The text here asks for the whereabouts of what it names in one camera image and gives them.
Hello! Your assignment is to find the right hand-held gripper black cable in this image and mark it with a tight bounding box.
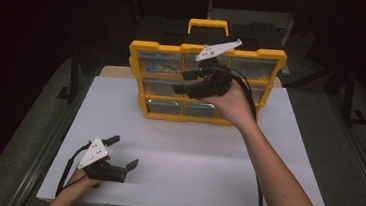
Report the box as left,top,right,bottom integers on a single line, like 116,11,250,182
213,68,277,206

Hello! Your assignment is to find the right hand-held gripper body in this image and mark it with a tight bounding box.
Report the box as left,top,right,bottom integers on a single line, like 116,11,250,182
184,33,244,104

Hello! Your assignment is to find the yellow black organizer case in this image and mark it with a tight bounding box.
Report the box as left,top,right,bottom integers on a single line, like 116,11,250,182
123,11,291,132

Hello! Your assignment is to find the hand-held gripper black cable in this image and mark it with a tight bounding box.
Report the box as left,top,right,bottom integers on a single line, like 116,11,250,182
213,68,277,206
55,139,92,200

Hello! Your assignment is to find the person's left hand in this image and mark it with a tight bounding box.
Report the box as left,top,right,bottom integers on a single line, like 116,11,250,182
65,166,104,199

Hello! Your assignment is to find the person's right hand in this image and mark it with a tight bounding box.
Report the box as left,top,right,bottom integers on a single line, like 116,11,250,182
197,79,262,131

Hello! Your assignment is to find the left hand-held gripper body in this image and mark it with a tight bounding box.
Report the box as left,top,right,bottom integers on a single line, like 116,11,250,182
76,136,131,183

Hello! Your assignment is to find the left hand-held gripper black cable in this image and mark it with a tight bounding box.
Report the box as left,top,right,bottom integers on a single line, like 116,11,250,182
55,139,92,200

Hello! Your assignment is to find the single clear plastic drawer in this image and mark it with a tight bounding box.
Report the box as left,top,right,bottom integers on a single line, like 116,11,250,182
136,49,183,77

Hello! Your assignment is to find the grid of clear bins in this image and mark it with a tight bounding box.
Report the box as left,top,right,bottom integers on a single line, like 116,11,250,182
139,48,279,124

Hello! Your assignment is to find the black metal stand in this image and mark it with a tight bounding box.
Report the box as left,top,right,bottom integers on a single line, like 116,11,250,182
341,66,366,128
56,45,83,103

